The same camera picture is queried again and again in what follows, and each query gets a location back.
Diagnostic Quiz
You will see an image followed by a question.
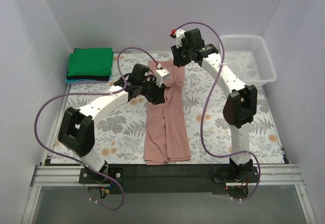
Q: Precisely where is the pink t shirt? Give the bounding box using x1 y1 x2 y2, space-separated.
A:
144 60 191 165

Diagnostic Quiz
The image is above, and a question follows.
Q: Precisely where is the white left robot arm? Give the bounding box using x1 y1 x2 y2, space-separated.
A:
58 63 170 183

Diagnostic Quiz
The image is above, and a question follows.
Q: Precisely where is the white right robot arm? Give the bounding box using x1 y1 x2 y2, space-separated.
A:
170 28 257 182

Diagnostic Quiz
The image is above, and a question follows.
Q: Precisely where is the dark folded t shirt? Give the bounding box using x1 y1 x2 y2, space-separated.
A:
66 74 110 81

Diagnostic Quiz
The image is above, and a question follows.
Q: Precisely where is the floral patterned table mat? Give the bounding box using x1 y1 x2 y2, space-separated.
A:
50 52 285 165

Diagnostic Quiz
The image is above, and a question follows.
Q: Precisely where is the white plastic basket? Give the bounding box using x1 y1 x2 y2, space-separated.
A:
221 35 277 87

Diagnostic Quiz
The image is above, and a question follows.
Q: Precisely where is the green folded t shirt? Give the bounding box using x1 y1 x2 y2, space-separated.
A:
67 48 114 77

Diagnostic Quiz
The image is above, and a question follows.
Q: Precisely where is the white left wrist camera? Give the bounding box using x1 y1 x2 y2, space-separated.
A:
154 63 170 87

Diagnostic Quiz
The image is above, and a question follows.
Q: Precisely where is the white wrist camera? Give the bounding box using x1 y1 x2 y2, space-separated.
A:
170 29 185 48
154 63 170 87

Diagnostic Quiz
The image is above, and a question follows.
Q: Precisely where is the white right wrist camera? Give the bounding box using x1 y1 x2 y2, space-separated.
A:
170 29 185 48

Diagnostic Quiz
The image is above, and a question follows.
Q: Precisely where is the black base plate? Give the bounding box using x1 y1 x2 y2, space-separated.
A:
78 163 261 196

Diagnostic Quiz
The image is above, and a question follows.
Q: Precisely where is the aluminium frame rail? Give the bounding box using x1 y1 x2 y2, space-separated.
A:
22 164 316 223

